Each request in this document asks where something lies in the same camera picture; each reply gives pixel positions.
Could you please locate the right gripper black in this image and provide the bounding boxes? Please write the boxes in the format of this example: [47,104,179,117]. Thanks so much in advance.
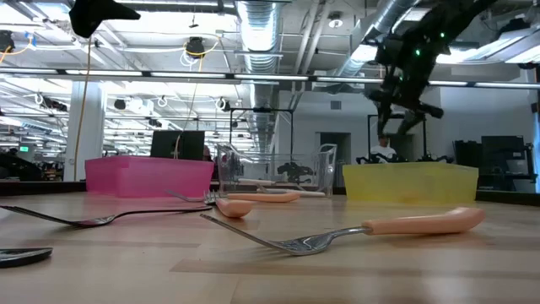
[365,35,446,138]

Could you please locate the white handled metal fork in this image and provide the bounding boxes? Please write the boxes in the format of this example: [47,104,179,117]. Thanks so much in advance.
[256,187,328,198]
[238,176,278,186]

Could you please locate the orange handled metal fork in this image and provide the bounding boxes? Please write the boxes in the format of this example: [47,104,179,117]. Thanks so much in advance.
[165,188,301,204]
[199,205,487,258]
[204,189,255,220]

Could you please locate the person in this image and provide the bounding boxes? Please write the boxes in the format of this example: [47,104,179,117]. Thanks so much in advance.
[369,133,399,165]

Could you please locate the yellow plastic bin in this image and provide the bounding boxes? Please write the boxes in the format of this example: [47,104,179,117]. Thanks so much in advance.
[342,161,480,204]

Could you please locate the clear plastic bin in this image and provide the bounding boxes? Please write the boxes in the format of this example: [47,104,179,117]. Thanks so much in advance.
[215,142,338,198]

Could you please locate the black ceiling sensor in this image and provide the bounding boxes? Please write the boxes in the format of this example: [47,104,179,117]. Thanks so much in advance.
[184,35,207,59]

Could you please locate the black equipment rack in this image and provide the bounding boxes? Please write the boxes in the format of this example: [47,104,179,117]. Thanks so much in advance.
[452,133,537,192]

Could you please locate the white pillar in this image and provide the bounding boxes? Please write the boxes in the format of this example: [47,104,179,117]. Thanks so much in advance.
[62,81,107,182]

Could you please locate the black monitor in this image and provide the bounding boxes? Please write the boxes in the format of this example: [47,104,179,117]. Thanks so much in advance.
[149,129,207,162]

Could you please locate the pink plastic bin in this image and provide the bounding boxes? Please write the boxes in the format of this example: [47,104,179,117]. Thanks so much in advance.
[84,155,215,199]

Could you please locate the black metal fork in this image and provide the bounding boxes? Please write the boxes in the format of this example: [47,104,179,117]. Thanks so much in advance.
[0,247,55,269]
[0,204,213,230]

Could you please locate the yellow cable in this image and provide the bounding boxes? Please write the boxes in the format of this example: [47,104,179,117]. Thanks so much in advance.
[73,36,94,182]

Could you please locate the silver ventilation duct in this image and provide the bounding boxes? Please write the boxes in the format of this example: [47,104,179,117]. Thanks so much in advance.
[235,0,283,143]
[337,0,423,85]

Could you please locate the long ceiling light rail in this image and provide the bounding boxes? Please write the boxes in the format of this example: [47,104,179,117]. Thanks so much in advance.
[0,67,540,90]

